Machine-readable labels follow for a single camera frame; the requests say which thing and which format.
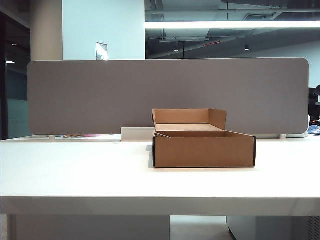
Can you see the open brown cardboard box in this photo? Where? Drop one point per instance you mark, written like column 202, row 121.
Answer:
column 203, row 150

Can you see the grey desk partition panel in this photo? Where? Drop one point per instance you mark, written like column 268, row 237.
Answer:
column 100, row 95

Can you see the red ceiling sign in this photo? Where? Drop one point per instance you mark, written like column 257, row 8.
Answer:
column 212, row 43

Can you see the black ceiling spotlight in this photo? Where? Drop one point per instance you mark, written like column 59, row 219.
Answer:
column 247, row 47

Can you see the long white ceiling light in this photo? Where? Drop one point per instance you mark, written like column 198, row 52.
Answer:
column 232, row 24

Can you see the ceiling air vent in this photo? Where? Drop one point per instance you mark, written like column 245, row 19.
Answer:
column 258, row 16

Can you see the blue cloth item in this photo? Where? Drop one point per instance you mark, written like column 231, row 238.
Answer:
column 314, row 129

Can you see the dark office chair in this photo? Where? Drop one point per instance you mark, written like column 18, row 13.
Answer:
column 314, row 100

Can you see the wall poster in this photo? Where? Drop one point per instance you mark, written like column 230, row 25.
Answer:
column 102, row 51

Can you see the white partition bracket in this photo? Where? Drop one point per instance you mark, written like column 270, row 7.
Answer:
column 282, row 136
column 50, row 137

